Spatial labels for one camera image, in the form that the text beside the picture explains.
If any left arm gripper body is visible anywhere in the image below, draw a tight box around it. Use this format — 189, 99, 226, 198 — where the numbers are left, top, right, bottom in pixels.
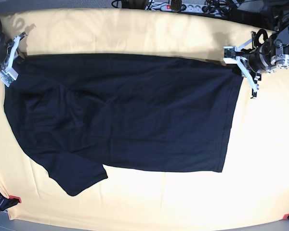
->
241, 45, 272, 74

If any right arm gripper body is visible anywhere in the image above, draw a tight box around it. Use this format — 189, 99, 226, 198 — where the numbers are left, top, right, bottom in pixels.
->
0, 39, 24, 66

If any dark navy T-shirt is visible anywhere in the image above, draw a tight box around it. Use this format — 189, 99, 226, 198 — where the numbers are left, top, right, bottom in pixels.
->
4, 54, 243, 196

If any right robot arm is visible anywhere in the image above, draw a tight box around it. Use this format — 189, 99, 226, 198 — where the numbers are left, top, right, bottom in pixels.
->
0, 20, 26, 87

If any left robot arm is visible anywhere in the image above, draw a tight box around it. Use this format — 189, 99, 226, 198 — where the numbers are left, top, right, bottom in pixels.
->
232, 22, 289, 98

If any white power strip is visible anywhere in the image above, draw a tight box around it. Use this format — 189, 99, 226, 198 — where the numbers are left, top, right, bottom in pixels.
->
146, 0, 231, 16

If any red black clamp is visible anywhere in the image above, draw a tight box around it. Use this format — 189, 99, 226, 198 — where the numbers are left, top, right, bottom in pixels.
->
0, 193, 22, 211

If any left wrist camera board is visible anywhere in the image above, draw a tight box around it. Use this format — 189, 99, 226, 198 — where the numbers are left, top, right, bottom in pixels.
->
223, 46, 237, 64

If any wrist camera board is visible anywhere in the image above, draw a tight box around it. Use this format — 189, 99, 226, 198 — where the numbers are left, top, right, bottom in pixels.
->
223, 46, 237, 64
0, 68, 18, 87

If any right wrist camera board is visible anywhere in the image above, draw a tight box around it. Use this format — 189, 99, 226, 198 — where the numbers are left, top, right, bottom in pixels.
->
0, 68, 18, 87

